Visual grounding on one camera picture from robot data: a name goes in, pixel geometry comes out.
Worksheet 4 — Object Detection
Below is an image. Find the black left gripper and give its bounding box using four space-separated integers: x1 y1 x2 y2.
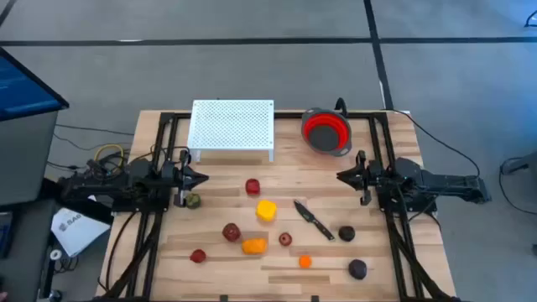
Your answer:
169 149 210 208

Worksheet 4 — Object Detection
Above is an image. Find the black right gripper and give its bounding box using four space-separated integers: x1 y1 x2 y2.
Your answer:
336 149 381 206

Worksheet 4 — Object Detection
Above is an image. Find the dark round plum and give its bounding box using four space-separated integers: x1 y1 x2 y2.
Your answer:
337 225 357 242

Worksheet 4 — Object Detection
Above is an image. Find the black kitchen knife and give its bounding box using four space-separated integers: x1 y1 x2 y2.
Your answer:
293 200 336 242

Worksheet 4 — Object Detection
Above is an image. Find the red collapsible colander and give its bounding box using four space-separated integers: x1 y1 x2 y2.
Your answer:
300 107 353 158

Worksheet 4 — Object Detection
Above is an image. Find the dark red apple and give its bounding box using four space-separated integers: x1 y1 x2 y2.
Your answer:
222 222 242 243

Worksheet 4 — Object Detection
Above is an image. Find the yellow bell pepper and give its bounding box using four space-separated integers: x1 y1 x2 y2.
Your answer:
255 199 279 222

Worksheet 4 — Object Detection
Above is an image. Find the orange bell pepper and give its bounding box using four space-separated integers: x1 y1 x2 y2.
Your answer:
241 237 269 256

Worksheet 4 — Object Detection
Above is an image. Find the dark purple fruit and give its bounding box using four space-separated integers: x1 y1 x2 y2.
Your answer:
347 258 368 281

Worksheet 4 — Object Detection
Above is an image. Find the white perforated metal rack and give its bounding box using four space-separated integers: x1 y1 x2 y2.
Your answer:
187 99 276 163

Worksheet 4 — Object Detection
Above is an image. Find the white printed paper sheet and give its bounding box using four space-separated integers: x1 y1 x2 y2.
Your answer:
50 207 112 258

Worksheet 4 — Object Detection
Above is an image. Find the grey chair base leg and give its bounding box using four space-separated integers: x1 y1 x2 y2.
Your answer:
501 150 537 175

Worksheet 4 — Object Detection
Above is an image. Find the grey cabinet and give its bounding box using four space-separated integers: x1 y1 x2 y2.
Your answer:
0 111 59 206

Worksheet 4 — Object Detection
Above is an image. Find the blue computer screen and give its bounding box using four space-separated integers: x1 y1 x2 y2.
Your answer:
0 46 70 122

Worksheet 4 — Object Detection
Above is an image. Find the black aluminium table frame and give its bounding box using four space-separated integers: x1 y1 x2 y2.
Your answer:
100 111 456 302

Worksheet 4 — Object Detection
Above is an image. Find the yellow cable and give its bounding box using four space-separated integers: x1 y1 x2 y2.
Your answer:
94 143 126 169

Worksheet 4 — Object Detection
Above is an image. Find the long black arm cable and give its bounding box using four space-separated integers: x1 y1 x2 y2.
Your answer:
383 107 482 180

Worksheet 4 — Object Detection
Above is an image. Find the thin black floor cable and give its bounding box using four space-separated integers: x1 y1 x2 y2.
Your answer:
55 123 135 137
52 133 127 152

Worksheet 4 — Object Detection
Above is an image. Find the thick black cable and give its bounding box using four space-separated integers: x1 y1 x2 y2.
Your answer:
104 211 139 293

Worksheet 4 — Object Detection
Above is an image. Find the black looped floor cable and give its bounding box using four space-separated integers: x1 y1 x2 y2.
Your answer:
498 157 537 216

